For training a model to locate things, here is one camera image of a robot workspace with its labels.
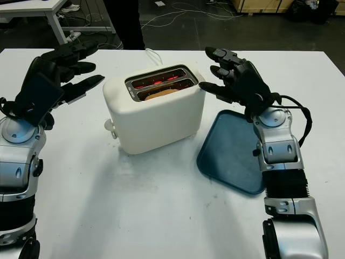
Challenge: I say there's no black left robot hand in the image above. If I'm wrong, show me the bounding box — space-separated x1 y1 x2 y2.
21 41 106 105

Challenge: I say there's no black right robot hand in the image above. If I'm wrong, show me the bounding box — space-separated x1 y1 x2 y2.
198 46 271 107

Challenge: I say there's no browned toast slice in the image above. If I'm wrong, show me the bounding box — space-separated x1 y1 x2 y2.
144 90 180 101

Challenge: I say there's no white toaster lever knob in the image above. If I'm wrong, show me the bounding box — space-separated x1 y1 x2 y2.
103 119 116 133

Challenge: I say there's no cream white two-slot toaster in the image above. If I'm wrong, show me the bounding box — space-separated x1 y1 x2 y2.
102 64 206 155

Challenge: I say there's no person in black trousers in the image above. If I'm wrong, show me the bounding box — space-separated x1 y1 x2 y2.
106 0 146 51

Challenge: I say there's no white power strip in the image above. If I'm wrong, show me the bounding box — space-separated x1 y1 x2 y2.
66 31 81 43

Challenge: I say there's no white office desk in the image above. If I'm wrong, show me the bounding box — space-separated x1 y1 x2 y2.
0 0 116 45

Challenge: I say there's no white sneaker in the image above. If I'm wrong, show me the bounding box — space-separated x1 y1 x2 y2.
61 2 80 13

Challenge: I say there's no light wooden crate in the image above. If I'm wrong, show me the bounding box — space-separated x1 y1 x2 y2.
233 0 297 13

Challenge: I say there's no dark teal plastic tray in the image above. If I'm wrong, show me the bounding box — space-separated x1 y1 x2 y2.
196 109 266 195

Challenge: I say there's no black bag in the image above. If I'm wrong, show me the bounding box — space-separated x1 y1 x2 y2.
285 0 335 25

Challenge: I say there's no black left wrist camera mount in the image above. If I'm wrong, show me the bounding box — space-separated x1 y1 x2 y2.
15 72 65 126

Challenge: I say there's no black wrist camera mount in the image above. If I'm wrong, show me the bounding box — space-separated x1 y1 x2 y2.
244 88 281 119
15 72 65 126

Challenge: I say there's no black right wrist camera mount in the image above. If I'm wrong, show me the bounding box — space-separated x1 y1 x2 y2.
244 88 281 119

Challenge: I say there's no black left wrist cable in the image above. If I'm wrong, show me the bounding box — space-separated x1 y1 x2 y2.
0 97 17 119

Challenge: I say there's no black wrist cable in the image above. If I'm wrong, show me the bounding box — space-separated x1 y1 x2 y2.
274 93 313 148
0 97 17 119

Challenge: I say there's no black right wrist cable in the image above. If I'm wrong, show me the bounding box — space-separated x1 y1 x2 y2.
274 93 313 148

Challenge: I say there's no white toaster power cord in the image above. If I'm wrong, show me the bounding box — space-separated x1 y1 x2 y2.
144 47 164 67

